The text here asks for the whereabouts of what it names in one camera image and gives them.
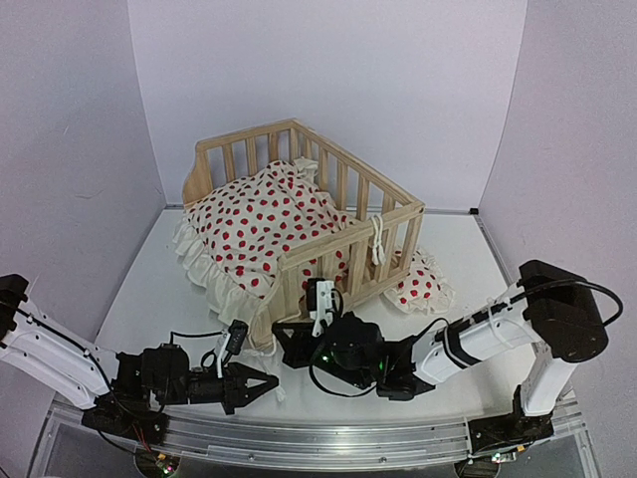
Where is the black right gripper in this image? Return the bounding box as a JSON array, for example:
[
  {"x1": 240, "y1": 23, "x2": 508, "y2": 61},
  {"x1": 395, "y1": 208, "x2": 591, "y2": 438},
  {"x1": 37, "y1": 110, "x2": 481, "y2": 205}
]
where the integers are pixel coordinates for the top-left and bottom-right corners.
[{"x1": 274, "y1": 323, "x2": 373, "y2": 391}]

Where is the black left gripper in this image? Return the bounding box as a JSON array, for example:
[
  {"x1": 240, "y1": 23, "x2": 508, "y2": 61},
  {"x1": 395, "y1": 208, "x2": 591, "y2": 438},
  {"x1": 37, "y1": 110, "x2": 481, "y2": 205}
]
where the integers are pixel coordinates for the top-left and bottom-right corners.
[{"x1": 155, "y1": 362, "x2": 278, "y2": 416}]

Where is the white mattress tie string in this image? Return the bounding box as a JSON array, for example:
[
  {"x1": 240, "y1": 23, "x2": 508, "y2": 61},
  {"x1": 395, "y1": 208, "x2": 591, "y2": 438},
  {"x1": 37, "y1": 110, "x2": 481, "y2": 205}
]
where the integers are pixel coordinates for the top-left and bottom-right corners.
[{"x1": 241, "y1": 343, "x2": 288, "y2": 402}]

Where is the wooden pet bed frame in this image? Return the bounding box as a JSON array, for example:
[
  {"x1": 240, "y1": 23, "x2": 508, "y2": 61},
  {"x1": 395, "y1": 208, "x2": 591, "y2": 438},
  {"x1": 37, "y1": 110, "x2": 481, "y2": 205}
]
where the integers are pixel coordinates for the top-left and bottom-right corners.
[{"x1": 182, "y1": 119, "x2": 424, "y2": 350}]

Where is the strawberry print ruffled mattress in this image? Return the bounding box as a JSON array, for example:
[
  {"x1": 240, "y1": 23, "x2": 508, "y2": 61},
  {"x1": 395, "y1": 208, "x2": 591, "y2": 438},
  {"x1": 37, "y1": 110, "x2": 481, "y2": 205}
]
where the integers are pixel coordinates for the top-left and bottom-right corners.
[{"x1": 173, "y1": 157, "x2": 356, "y2": 324}]

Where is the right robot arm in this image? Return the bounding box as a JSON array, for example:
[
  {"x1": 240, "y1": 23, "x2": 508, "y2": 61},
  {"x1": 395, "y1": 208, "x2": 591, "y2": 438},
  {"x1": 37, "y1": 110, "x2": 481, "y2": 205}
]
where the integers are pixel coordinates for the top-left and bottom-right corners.
[{"x1": 272, "y1": 260, "x2": 624, "y2": 441}]

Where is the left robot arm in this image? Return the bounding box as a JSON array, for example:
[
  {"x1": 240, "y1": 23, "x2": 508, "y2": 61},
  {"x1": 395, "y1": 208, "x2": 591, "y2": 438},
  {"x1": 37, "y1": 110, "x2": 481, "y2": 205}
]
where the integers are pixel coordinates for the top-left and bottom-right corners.
[{"x1": 1, "y1": 274, "x2": 279, "y2": 435}]

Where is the strawberry print small pillow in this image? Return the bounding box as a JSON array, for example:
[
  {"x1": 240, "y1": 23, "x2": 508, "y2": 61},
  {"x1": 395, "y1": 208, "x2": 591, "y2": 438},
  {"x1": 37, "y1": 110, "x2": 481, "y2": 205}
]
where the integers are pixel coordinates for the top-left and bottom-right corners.
[{"x1": 382, "y1": 248, "x2": 455, "y2": 315}]

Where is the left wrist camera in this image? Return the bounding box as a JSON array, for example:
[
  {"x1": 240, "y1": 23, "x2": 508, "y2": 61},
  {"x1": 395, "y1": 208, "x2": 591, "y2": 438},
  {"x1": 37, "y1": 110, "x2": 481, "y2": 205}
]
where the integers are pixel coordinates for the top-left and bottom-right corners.
[{"x1": 214, "y1": 320, "x2": 249, "y2": 378}]

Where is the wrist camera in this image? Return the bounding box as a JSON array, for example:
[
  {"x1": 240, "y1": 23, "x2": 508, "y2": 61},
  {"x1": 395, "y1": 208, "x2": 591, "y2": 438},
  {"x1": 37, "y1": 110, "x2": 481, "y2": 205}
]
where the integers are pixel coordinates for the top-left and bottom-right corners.
[
  {"x1": 214, "y1": 320, "x2": 249, "y2": 378},
  {"x1": 306, "y1": 278, "x2": 344, "y2": 338}
]

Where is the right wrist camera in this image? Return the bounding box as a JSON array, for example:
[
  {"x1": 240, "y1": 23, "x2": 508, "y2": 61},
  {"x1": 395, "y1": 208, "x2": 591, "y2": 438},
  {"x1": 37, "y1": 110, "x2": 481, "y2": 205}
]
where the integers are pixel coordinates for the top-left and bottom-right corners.
[{"x1": 306, "y1": 278, "x2": 344, "y2": 338}]

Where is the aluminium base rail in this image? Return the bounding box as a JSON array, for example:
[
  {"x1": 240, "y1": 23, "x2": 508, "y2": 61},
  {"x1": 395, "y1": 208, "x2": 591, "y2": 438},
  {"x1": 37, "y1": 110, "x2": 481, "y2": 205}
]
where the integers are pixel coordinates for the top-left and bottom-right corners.
[{"x1": 47, "y1": 392, "x2": 583, "y2": 462}]

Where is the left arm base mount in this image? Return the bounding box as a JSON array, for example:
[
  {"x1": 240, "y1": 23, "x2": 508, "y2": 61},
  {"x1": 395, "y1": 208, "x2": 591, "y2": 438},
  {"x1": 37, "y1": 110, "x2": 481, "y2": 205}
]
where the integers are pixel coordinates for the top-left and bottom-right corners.
[{"x1": 82, "y1": 393, "x2": 169, "y2": 445}]

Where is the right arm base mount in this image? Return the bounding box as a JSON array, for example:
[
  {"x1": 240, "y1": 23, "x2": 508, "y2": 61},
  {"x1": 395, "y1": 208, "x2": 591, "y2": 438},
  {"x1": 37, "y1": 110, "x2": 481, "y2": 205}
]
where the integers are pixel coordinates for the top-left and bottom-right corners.
[{"x1": 468, "y1": 385, "x2": 553, "y2": 458}]

